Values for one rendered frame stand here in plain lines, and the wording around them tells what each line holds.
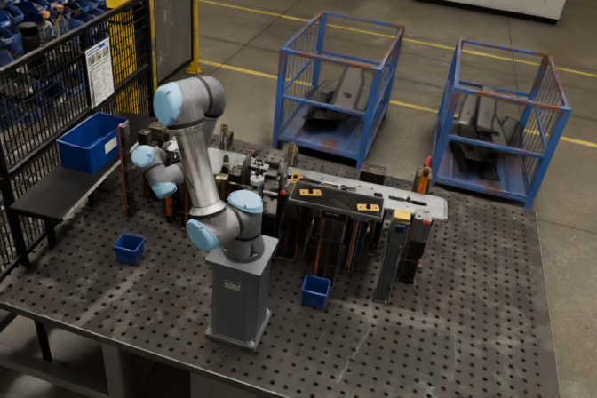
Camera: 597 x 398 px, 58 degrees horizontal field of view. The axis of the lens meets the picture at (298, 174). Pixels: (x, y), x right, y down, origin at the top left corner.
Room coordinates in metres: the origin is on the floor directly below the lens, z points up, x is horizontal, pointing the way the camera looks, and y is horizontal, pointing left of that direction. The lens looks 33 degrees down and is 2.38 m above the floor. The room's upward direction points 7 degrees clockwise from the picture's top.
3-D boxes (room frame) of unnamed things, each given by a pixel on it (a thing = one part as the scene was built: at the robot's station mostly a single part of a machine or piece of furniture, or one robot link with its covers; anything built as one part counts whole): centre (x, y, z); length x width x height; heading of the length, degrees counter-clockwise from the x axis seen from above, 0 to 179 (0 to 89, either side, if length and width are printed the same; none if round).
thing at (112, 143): (2.05, 0.93, 1.09); 0.30 x 0.17 x 0.13; 166
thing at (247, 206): (1.44, 0.17, 1.27); 0.13 x 0.12 x 0.14; 140
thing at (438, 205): (2.10, -0.01, 1.00); 1.38 x 0.22 x 0.02; 81
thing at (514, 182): (4.08, -1.53, 0.47); 1.20 x 0.80 x 0.95; 168
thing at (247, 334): (1.45, 0.16, 0.90); 0.21 x 0.21 x 0.40; 77
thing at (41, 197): (2.04, 0.93, 1.01); 0.90 x 0.22 x 0.03; 171
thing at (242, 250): (1.45, 0.16, 1.15); 0.15 x 0.15 x 0.10
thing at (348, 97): (4.43, -0.28, 0.47); 1.20 x 0.80 x 0.95; 166
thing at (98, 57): (2.35, 1.00, 1.30); 0.23 x 0.02 x 0.31; 171
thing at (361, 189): (1.88, -0.29, 0.90); 0.13 x 0.10 x 0.41; 171
